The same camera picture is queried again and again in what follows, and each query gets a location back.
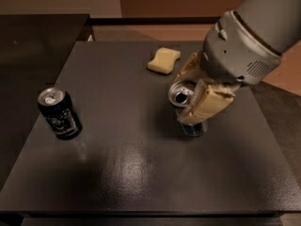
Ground silver blue redbull can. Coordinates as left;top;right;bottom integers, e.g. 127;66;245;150
168;81;208;137

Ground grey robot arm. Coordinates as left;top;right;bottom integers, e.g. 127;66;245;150
169;0;301;125

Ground yellow sponge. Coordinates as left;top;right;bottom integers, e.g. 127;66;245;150
147;47;181;74

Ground dark side table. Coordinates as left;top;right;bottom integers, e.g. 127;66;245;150
0;14;94;188

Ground dark blue soda can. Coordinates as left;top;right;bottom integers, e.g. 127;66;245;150
38;88;82;140

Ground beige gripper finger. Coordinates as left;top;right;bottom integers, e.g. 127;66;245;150
173;53;204;84
178;79;241;125

